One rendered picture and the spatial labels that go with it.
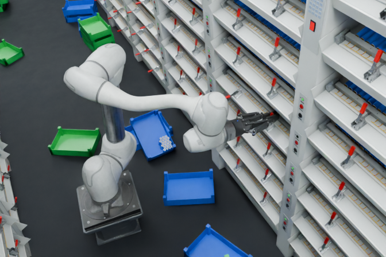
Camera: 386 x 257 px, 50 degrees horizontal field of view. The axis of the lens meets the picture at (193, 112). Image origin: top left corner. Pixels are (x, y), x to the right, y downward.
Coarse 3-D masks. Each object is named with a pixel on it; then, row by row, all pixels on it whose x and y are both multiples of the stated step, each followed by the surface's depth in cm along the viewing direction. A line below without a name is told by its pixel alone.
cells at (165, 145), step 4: (164, 136) 272; (160, 140) 271; (164, 140) 272; (168, 140) 272; (160, 144) 274; (164, 144) 270; (168, 144) 271; (160, 148) 275; (164, 148) 269; (168, 148) 270; (172, 148) 271
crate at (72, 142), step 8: (96, 128) 286; (56, 136) 288; (64, 136) 294; (72, 136) 293; (80, 136) 293; (88, 136) 292; (96, 136) 284; (56, 144) 288; (64, 144) 288; (72, 144) 287; (80, 144) 287; (88, 144) 286; (96, 144) 284; (56, 152) 279; (64, 152) 278; (72, 152) 277; (80, 152) 276; (88, 152) 275
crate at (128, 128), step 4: (160, 112) 294; (164, 120) 293; (168, 124) 287; (128, 128) 290; (132, 128) 292; (168, 128) 291; (132, 132) 292; (168, 132) 283; (172, 132) 285; (136, 140) 286; (136, 148) 277; (140, 148) 279
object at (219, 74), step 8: (224, 64) 209; (216, 72) 209; (224, 72) 209; (216, 80) 212; (224, 80) 209; (232, 80) 207; (224, 88) 206; (232, 88) 204; (240, 88) 202; (232, 96) 201; (240, 96) 199; (248, 96) 197; (240, 104) 196; (248, 104) 194; (248, 112) 192; (280, 128) 180; (272, 136) 179; (280, 136) 177; (288, 136) 176; (280, 144) 175
